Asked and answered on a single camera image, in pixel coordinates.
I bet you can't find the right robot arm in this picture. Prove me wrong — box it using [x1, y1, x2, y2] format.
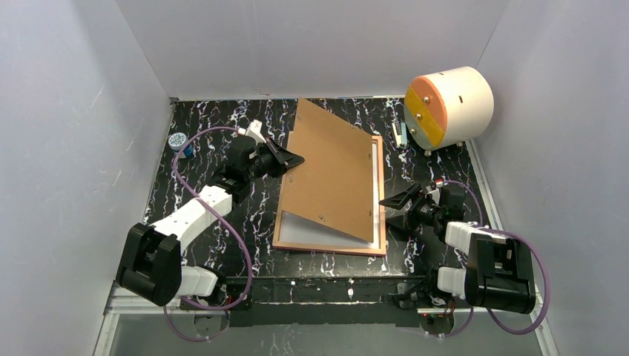
[379, 179, 536, 314]

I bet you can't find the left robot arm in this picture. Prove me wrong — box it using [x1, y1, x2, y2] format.
[115, 136, 305, 306]

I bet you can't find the blue lidded small jar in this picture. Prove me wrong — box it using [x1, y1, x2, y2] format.
[167, 132, 194, 159]

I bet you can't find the white cylindrical drawer unit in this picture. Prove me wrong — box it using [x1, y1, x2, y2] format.
[404, 66, 495, 156]

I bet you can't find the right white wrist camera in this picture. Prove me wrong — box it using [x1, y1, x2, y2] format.
[423, 179, 444, 201]

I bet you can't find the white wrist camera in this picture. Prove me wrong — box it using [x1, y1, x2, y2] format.
[237, 119, 266, 144]
[423, 179, 444, 201]

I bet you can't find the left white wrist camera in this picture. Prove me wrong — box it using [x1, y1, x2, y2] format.
[237, 119, 266, 144]

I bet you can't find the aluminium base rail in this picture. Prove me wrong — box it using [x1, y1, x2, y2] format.
[94, 277, 558, 355]

